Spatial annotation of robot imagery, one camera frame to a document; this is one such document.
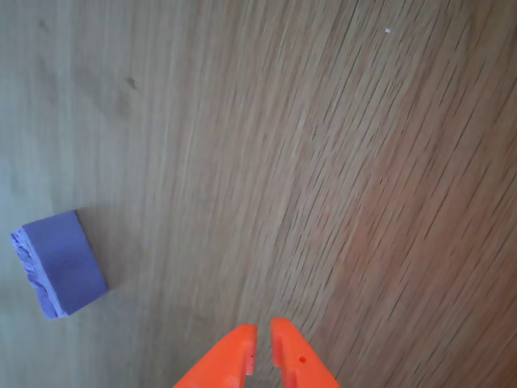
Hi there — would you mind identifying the purple foam block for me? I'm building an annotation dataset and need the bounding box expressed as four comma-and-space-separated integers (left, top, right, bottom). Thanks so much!
9, 209, 109, 321

